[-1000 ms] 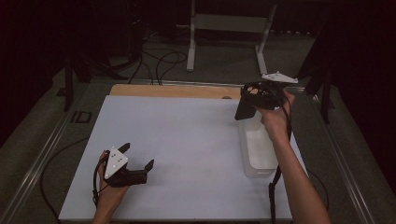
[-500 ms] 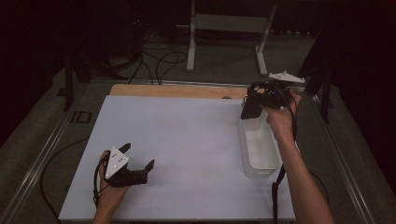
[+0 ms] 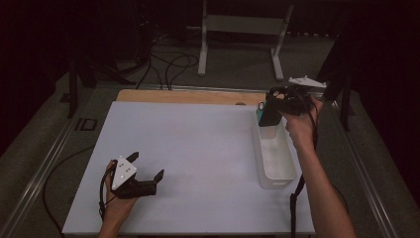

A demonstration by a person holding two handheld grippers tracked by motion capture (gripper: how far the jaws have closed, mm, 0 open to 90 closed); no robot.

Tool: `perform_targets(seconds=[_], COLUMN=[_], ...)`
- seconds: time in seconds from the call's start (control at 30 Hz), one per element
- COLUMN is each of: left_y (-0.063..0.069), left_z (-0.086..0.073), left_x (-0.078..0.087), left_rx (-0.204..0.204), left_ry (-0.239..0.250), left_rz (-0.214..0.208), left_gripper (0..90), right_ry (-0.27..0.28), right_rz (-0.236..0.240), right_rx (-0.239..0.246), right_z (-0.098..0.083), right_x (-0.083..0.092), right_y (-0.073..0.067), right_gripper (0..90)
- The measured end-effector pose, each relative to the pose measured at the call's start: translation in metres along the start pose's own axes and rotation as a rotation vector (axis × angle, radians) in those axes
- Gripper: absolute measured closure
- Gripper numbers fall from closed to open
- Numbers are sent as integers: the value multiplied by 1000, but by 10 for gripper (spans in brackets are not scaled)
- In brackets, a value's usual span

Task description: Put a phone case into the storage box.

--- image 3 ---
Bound white metal stand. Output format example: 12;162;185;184
187;0;295;82

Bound person's right hand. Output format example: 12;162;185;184
281;96;324;148

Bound person's left hand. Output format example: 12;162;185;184
104;161;137;221

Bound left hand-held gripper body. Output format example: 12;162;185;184
110;157;157;200

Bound black floor cables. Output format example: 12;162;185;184
135;33;200;91

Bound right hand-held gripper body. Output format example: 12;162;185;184
283;75;328;117

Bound black phone case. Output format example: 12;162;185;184
258;86;285;128

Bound white board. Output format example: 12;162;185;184
61;100;316;236

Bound right hand-held gripper cable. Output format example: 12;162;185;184
288;93;321;238

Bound left hand-held gripper cable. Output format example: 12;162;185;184
43;146;117;234

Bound white plastic bin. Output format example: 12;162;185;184
253;107;298;190

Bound black floor plate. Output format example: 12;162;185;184
74;117;98;132

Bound hand-held gripper cable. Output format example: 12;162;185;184
288;93;321;238
43;146;117;234

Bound wooden board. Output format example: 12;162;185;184
116;88;269;107

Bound metal floor rail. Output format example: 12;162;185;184
328;98;399;238
0;88;97;238

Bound black stand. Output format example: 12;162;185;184
286;33;357;133
67;59;137;119

